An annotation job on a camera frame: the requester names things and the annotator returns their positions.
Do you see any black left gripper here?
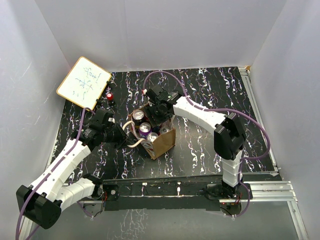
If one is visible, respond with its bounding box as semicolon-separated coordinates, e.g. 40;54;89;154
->
102;121;135;150

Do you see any red-tab soda can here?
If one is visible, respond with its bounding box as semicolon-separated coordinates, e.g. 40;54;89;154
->
159;126;171;135

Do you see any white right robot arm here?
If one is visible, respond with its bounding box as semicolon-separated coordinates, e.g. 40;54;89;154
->
143;85;246;199

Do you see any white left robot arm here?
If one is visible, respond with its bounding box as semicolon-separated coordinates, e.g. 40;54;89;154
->
16;108;127;229

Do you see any purple fanta can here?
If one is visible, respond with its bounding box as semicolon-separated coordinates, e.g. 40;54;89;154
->
138;122;152;139

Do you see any red soda can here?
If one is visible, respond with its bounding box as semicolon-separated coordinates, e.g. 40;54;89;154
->
146;132;159;143

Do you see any small white whiteboard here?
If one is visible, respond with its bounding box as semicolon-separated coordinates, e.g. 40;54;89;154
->
56;56;112;110

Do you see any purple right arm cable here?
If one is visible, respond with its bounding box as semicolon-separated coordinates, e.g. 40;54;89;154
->
143;71;272;221

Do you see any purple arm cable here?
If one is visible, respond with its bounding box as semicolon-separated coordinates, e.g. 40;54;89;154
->
143;71;272;221
14;107;101;240

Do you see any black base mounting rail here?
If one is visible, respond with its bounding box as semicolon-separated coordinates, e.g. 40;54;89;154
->
91;174;253;215

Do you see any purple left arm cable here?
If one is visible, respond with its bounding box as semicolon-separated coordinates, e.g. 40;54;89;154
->
14;107;101;240

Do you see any aluminium frame profile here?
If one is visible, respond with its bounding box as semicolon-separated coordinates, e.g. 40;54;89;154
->
18;181;311;240

